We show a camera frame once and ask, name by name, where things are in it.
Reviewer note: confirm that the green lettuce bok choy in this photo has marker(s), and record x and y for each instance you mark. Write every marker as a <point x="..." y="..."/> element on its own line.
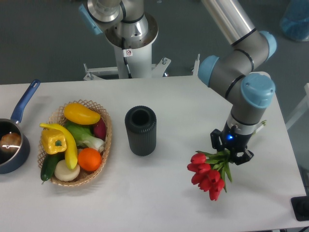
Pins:
<point x="84" y="137"/>

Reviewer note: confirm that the yellow banana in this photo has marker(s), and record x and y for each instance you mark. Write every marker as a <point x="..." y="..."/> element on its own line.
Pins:
<point x="71" y="153"/>

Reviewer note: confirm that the orange fruit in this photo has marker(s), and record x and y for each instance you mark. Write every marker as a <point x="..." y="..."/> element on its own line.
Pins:
<point x="89" y="159"/>

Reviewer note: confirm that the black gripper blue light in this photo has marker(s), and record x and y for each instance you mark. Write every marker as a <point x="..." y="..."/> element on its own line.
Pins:
<point x="234" y="137"/>

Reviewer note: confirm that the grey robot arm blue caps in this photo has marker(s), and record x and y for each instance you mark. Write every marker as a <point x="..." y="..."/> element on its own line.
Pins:
<point x="132" y="31"/>

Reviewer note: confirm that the green cucumber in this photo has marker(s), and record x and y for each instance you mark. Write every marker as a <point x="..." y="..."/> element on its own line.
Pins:
<point x="49" y="165"/>

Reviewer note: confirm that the white frame at right edge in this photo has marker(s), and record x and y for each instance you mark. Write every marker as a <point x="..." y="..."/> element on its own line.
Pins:
<point x="299" y="110"/>

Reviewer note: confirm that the yellow bell pepper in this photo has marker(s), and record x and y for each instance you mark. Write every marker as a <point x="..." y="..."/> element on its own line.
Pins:
<point x="53" y="141"/>

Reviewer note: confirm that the blue mesh bag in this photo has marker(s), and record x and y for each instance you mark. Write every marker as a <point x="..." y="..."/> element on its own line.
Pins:
<point x="295" y="21"/>

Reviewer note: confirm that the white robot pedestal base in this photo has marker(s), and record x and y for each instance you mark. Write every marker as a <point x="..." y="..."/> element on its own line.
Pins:
<point x="132" y="63"/>

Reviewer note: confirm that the yellow mango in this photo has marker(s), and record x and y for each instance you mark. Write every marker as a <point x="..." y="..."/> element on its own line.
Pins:
<point x="79" y="114"/>

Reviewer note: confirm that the red tulip bouquet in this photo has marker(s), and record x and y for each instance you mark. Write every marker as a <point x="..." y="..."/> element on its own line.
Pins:
<point x="211" y="169"/>

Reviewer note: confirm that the black device at table edge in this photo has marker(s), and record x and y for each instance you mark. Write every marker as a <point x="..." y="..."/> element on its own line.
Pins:
<point x="301" y="207"/>

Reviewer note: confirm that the white round onion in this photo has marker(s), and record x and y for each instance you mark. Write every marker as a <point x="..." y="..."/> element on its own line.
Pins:
<point x="63" y="173"/>

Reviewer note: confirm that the black ribbed vase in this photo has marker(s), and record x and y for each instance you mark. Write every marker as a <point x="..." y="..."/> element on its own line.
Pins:
<point x="140" y="122"/>

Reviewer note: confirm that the dark red radish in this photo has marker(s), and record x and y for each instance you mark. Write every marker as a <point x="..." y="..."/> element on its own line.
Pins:
<point x="99" y="129"/>

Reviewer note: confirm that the blue saucepan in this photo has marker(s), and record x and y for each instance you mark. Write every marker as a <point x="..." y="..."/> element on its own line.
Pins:
<point x="14" y="145"/>

